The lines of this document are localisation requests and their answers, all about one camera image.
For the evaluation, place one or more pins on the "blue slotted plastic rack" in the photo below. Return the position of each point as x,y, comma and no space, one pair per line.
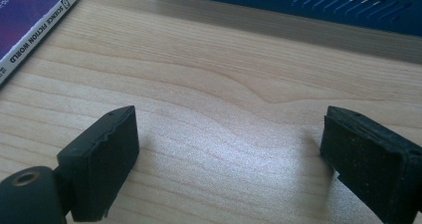
318,5

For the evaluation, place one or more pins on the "purple book with white spine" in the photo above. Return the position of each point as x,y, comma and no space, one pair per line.
23,21

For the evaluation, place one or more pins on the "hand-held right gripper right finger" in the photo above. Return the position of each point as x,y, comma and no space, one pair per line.
371,164

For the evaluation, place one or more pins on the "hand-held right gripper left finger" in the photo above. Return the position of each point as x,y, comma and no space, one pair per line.
99,164

